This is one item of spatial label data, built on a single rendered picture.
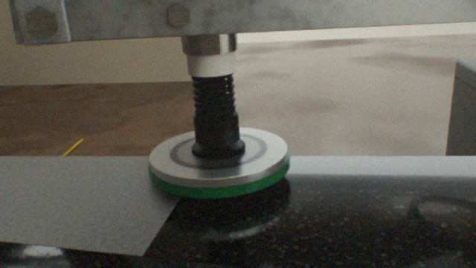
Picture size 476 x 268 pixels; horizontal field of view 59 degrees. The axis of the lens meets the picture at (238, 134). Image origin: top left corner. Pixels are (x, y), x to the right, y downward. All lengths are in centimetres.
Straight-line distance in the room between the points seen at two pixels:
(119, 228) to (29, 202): 18
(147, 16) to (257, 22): 14
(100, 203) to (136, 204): 5
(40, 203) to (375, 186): 49
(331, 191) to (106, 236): 31
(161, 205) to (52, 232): 14
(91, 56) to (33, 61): 88
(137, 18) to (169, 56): 507
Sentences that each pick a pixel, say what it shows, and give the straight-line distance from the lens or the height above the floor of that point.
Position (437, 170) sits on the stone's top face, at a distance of 71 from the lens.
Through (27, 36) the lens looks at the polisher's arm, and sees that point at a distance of 52.
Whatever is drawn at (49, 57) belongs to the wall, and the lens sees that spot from 635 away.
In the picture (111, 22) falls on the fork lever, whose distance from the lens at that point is 53.
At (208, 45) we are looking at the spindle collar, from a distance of 57.
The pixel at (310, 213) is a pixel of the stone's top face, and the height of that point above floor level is 87.
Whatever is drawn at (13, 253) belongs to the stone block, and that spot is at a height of 86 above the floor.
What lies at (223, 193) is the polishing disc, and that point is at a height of 89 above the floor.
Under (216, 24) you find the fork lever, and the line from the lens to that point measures 55.
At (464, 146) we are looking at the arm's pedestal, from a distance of 163.
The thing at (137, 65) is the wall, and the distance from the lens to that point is 578.
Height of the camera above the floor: 115
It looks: 20 degrees down
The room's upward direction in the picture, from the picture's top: 4 degrees counter-clockwise
